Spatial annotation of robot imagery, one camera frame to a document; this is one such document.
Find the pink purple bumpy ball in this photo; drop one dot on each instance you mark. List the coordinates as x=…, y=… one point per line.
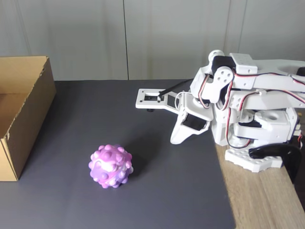
x=109, y=167

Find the brown cardboard box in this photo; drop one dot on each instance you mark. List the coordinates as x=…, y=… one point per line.
x=35, y=114

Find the dark grey table mat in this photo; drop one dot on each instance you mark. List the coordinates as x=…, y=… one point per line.
x=143, y=186

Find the black table clamp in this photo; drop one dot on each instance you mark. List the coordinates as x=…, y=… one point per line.
x=286, y=152

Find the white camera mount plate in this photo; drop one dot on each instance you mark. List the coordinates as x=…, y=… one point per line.
x=140, y=103

